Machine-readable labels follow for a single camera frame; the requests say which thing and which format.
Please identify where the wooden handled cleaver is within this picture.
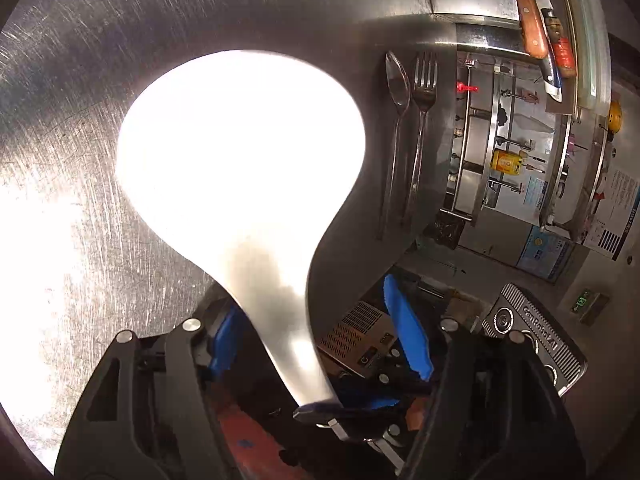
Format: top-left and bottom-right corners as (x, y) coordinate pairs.
(507, 0), (551, 60)

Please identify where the yellow bottle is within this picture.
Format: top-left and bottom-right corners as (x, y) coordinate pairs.
(491, 149), (524, 175)

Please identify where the white wall poster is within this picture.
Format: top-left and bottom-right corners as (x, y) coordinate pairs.
(582, 165), (640, 261)

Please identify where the metal spoon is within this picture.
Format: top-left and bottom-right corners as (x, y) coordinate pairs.
(375, 51), (412, 241)

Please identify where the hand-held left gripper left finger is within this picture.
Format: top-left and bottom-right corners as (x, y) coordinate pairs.
(54, 300), (246, 480)

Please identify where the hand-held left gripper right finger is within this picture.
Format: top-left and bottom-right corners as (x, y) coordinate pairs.
(382, 274), (587, 480)

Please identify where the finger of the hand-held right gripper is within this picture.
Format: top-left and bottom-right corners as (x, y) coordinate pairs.
(327, 417), (408, 467)
(292, 396), (403, 426)

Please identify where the blue handled knife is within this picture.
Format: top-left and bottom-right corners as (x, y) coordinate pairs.
(537, 50), (565, 103)

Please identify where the perforated metal box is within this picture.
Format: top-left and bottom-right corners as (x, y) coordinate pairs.
(319, 300), (401, 379)

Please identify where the red handled knife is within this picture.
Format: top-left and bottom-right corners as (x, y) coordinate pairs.
(540, 7), (577, 79)

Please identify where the green lit sign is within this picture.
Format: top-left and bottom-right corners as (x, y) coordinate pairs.
(570, 289), (611, 319)

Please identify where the white cutting board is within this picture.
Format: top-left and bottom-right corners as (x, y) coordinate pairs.
(560, 0), (614, 117)

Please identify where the metal fork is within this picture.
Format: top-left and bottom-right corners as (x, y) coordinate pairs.
(400, 51), (440, 226)

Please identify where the small blue wall label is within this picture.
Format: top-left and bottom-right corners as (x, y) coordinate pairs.
(522, 176), (549, 209)

